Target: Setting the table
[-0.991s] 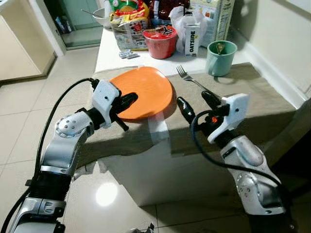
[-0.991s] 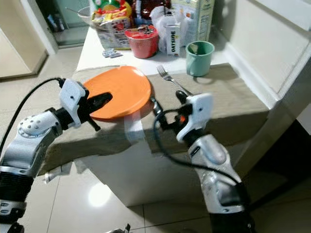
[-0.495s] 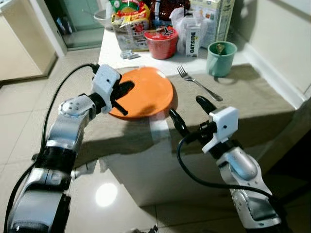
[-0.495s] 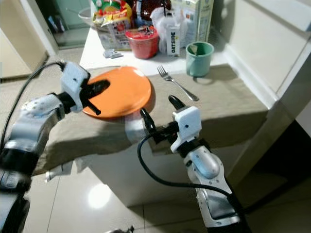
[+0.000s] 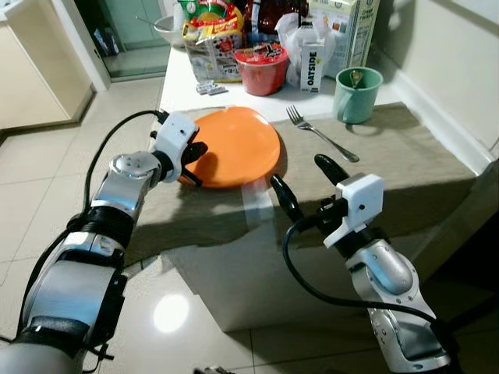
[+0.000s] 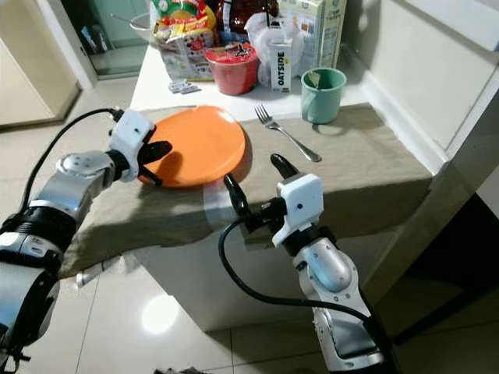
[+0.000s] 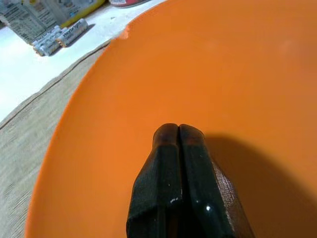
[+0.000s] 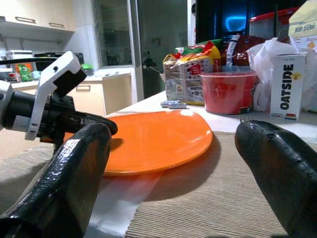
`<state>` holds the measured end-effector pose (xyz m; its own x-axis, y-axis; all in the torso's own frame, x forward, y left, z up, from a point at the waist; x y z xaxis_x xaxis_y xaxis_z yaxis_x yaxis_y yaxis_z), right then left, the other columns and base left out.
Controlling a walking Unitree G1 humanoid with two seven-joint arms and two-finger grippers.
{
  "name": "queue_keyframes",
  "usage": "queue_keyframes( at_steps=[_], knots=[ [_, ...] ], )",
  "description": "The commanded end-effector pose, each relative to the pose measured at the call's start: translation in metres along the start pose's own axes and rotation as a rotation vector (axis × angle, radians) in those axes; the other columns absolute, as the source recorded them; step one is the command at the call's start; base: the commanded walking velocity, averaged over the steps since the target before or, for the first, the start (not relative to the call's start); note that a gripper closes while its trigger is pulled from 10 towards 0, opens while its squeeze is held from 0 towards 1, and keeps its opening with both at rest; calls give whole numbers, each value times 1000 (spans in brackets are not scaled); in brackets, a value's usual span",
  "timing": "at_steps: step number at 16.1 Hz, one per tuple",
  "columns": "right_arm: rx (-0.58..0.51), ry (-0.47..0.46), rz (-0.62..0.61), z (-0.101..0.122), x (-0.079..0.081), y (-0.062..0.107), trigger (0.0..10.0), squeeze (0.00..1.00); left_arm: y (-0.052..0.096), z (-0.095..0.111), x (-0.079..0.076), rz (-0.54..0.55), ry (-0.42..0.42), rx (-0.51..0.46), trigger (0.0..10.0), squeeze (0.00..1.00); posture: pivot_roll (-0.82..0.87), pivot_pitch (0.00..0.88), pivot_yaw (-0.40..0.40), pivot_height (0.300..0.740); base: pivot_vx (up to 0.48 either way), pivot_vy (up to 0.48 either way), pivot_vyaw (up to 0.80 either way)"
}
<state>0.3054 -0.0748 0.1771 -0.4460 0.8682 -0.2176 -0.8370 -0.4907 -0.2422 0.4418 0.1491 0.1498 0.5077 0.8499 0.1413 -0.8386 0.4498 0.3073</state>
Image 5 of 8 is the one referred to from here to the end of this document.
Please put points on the small silver foil packets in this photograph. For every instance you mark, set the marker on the small silver foil packets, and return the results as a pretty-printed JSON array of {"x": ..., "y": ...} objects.
[{"x": 210, "y": 87}]

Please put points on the olive brown table cloth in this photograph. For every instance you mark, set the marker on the olive brown table cloth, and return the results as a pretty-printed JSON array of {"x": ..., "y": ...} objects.
[{"x": 390, "y": 171}]

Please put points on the beige kitchen cabinet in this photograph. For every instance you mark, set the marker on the beige kitchen cabinet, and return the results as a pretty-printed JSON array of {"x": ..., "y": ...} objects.
[{"x": 39, "y": 70}]

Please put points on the silver metal fork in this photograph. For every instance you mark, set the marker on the silver metal fork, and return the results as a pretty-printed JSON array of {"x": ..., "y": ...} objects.
[{"x": 323, "y": 138}]

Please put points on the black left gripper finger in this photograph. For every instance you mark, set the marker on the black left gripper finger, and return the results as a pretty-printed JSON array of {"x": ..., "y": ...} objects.
[
  {"x": 196, "y": 150},
  {"x": 191, "y": 178}
]

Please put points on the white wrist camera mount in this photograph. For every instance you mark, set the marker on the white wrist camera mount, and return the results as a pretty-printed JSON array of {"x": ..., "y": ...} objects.
[
  {"x": 173, "y": 136},
  {"x": 359, "y": 199}
]

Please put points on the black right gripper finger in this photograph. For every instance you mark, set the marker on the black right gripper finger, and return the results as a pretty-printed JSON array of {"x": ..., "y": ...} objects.
[
  {"x": 331, "y": 170},
  {"x": 287, "y": 199}
]

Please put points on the white plastic bag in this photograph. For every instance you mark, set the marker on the white plastic bag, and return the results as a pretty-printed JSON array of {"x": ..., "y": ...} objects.
[{"x": 290, "y": 43}]

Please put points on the small white Oatside carton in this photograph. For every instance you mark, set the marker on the small white Oatside carton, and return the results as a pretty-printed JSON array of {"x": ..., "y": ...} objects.
[{"x": 312, "y": 66}]

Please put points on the dark red snack bag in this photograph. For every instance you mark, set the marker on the dark red snack bag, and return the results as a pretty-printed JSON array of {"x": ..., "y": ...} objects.
[{"x": 269, "y": 15}]

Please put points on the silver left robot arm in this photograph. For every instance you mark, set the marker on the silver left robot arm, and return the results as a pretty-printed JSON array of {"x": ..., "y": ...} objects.
[{"x": 70, "y": 288}]

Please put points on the large green white carton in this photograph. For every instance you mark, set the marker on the large green white carton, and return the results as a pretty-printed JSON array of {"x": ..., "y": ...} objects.
[{"x": 355, "y": 31}]

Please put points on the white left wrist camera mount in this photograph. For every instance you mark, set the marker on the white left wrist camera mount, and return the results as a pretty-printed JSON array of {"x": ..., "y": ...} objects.
[{"x": 173, "y": 136}]

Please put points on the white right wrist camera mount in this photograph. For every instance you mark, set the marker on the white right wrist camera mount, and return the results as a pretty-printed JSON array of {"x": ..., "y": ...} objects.
[{"x": 359, "y": 199}]

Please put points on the yellow green snack bag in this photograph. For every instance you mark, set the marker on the yellow green snack bag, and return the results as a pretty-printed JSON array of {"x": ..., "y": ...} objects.
[{"x": 210, "y": 19}]

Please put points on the orange plastic plate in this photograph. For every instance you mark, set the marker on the orange plastic plate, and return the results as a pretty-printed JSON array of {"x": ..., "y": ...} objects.
[{"x": 234, "y": 148}]

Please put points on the green glass sliding door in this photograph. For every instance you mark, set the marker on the green glass sliding door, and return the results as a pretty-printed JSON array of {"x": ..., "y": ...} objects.
[{"x": 132, "y": 39}]

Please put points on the red instant noodle bowl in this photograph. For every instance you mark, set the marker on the red instant noodle bowl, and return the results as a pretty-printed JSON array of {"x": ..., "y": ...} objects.
[{"x": 261, "y": 78}]

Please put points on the green plastic cup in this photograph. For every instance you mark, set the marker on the green plastic cup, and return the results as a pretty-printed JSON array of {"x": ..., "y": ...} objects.
[{"x": 357, "y": 105}]

